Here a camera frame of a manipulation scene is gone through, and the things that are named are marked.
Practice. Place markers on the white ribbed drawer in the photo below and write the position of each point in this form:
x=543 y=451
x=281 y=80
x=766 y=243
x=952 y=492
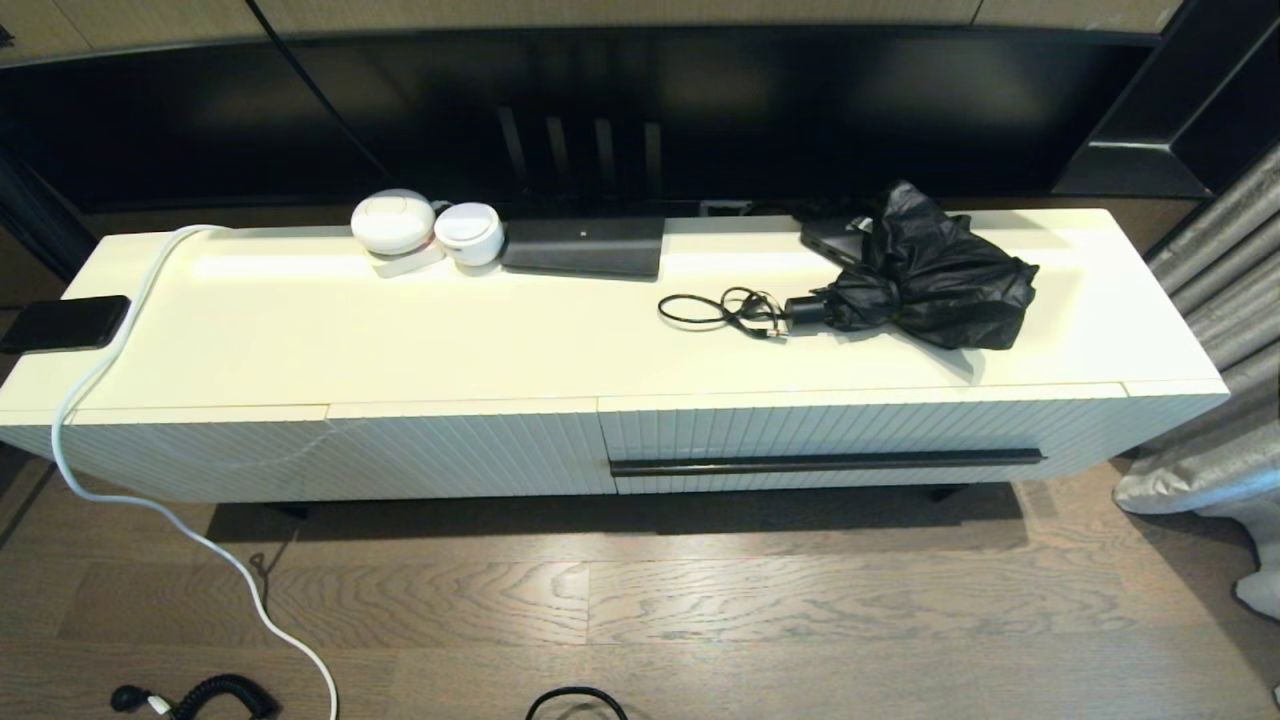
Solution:
x=800 y=430

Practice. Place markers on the black umbrella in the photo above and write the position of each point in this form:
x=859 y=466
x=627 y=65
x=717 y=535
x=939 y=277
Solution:
x=930 y=270

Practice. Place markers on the white TV cabinet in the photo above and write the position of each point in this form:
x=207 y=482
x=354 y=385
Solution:
x=400 y=340

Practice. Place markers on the flat black rectangular box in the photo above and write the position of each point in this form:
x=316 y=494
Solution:
x=583 y=250

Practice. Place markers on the small white round device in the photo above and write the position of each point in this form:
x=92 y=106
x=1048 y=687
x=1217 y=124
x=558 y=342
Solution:
x=468 y=232

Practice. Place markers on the small black box white label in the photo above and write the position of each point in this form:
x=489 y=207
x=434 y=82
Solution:
x=828 y=240

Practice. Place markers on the large white round device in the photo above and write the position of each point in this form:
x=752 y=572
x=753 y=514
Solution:
x=392 y=222

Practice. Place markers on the black television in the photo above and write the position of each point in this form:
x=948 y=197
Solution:
x=800 y=100

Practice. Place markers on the black phone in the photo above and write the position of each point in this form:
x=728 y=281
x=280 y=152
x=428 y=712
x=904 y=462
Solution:
x=60 y=323

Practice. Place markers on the grey curtain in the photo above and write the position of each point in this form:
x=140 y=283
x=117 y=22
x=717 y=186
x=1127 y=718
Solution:
x=1220 y=270

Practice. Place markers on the black shelf unit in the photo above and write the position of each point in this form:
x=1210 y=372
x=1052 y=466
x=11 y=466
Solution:
x=1200 y=100

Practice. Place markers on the white rounded object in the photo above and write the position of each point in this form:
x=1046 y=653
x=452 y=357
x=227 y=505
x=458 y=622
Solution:
x=1262 y=595

